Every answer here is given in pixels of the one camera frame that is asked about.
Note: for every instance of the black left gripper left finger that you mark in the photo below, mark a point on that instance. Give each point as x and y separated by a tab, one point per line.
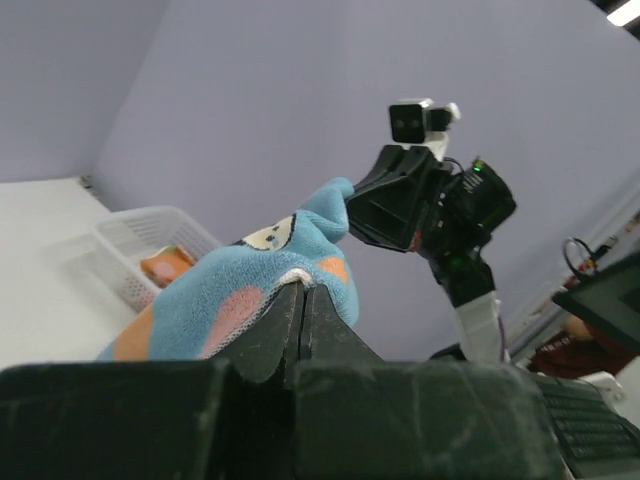
228	417

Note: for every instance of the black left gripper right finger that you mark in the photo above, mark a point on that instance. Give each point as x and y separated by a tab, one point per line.
359	417

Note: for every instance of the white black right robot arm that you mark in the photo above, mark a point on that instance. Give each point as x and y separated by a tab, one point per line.
469	285

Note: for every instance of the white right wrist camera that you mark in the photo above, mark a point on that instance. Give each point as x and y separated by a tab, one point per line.
421	122

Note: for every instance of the orange polka dot towel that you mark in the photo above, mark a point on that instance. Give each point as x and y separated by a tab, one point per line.
166	265

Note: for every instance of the black keyboard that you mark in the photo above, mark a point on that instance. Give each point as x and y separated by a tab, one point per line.
594	440

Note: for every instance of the light blue orange towel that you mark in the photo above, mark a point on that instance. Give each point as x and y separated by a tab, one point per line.
228	290

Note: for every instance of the black monitor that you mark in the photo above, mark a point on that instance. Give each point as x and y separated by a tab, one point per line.
608	301

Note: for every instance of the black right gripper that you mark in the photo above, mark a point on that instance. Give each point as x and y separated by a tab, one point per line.
410	201

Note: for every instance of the white perforated basket right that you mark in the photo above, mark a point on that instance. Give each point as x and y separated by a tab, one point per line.
123	239

